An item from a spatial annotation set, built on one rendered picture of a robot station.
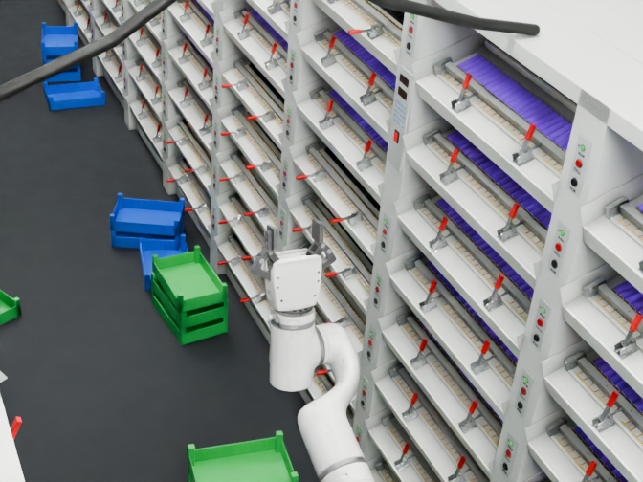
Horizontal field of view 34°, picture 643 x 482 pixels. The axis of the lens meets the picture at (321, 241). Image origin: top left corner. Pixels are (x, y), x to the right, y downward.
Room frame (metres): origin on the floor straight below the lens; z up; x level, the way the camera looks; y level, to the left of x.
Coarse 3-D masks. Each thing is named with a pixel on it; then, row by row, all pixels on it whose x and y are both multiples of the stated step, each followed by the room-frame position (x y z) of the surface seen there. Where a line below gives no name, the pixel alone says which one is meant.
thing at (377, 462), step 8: (376, 456) 2.42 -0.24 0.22; (368, 464) 2.41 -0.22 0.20; (376, 464) 2.41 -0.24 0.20; (384, 464) 2.41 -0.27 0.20; (376, 472) 2.40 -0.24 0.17; (384, 472) 2.40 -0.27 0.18; (392, 472) 2.37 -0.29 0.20; (376, 480) 2.37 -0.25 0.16; (384, 480) 2.36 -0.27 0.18; (392, 480) 2.36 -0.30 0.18
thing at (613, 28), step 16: (544, 0) 2.34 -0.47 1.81; (560, 0) 2.35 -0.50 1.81; (576, 0) 2.36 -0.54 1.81; (592, 0) 2.37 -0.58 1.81; (608, 0) 2.38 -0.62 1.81; (624, 0) 2.39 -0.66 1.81; (640, 0) 2.40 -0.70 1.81; (576, 16) 2.25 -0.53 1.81; (592, 16) 2.26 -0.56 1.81; (608, 16) 2.27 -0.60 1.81; (624, 16) 2.28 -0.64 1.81; (640, 16) 2.29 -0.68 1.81; (592, 32) 2.16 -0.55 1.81; (608, 32) 2.17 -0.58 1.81; (624, 32) 2.18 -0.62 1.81; (640, 32) 2.19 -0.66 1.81; (624, 48) 2.09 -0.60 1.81; (640, 48) 2.09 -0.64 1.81
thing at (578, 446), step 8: (560, 432) 1.79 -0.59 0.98; (568, 432) 1.77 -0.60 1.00; (560, 440) 1.76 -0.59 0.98; (568, 440) 1.75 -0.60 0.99; (576, 440) 1.74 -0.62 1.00; (576, 448) 1.73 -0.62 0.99; (584, 448) 1.72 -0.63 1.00; (584, 456) 1.70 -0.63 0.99; (592, 456) 1.69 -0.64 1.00; (600, 464) 1.67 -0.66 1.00; (600, 472) 1.65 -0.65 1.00; (608, 472) 1.65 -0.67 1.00; (608, 480) 1.63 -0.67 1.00
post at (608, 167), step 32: (576, 128) 1.85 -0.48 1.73; (608, 128) 1.78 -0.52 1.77; (608, 160) 1.79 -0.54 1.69; (640, 160) 1.83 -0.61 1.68; (576, 224) 1.79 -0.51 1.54; (544, 256) 1.85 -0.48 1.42; (576, 256) 1.78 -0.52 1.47; (544, 288) 1.83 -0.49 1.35; (544, 352) 1.79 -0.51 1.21; (512, 384) 1.86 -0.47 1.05; (512, 416) 1.84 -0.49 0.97; (544, 416) 1.79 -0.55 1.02; (512, 480) 1.79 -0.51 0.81
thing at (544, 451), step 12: (540, 420) 1.79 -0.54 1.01; (552, 420) 1.80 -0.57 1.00; (564, 420) 1.80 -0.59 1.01; (528, 432) 1.77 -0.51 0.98; (540, 432) 1.79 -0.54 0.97; (552, 432) 1.78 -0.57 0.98; (528, 444) 1.77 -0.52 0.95; (540, 444) 1.77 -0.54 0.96; (552, 444) 1.76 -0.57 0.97; (564, 444) 1.76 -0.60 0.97; (540, 456) 1.73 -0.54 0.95; (552, 456) 1.73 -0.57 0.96; (564, 456) 1.72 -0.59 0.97; (576, 456) 1.72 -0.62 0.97; (552, 468) 1.70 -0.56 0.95; (564, 468) 1.69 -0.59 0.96; (552, 480) 1.70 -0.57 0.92; (564, 480) 1.66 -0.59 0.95; (576, 480) 1.66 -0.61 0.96; (600, 480) 1.65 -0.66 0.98
